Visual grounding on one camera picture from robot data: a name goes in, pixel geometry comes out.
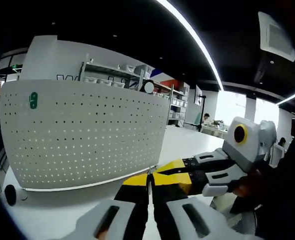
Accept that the white shelf with bins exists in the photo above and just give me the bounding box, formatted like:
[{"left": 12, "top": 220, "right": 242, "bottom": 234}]
[{"left": 153, "top": 82, "right": 191, "bottom": 126}]

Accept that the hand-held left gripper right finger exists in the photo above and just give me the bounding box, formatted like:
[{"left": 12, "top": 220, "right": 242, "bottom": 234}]
[{"left": 151, "top": 172, "right": 241, "bottom": 240}]

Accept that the red blue wall banner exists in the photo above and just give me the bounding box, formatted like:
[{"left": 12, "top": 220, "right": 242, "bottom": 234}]
[{"left": 149, "top": 70, "right": 186, "bottom": 89}]

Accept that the long ceiling light strip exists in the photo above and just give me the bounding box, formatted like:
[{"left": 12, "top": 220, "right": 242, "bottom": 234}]
[{"left": 156, "top": 0, "right": 225, "bottom": 91}]

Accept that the black tripod stand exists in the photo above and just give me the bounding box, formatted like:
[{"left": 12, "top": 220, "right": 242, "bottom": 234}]
[{"left": 184, "top": 94, "right": 207, "bottom": 133}]

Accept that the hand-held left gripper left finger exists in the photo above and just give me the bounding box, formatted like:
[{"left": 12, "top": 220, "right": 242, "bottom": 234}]
[{"left": 59, "top": 173, "right": 151, "bottom": 240}]

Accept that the grey metal storage shelf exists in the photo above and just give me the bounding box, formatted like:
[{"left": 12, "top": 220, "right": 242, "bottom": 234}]
[{"left": 79, "top": 59, "right": 154, "bottom": 91}]

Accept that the wall poster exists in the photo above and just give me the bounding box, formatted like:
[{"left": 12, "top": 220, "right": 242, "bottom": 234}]
[{"left": 194, "top": 84, "right": 203, "bottom": 106}]

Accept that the short ceiling light strip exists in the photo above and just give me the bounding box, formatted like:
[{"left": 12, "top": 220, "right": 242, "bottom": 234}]
[{"left": 277, "top": 87, "right": 295, "bottom": 106}]

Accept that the person's right hand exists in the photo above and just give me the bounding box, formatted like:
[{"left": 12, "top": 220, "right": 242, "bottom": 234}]
[{"left": 231, "top": 170, "right": 264, "bottom": 199}]

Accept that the square ceiling air vent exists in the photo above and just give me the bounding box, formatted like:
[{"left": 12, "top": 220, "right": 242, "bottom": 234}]
[{"left": 258, "top": 11, "right": 295, "bottom": 62}]

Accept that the white perforated mounting plate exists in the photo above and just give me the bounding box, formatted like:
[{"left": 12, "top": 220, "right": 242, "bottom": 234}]
[{"left": 0, "top": 79, "right": 171, "bottom": 201}]

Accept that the cluttered background desk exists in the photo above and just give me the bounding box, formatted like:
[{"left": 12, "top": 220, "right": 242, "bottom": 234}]
[{"left": 201, "top": 119, "right": 230, "bottom": 139}]

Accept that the black computer mouse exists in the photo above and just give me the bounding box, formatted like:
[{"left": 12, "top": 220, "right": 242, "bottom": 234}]
[{"left": 4, "top": 184, "right": 18, "bottom": 207}]

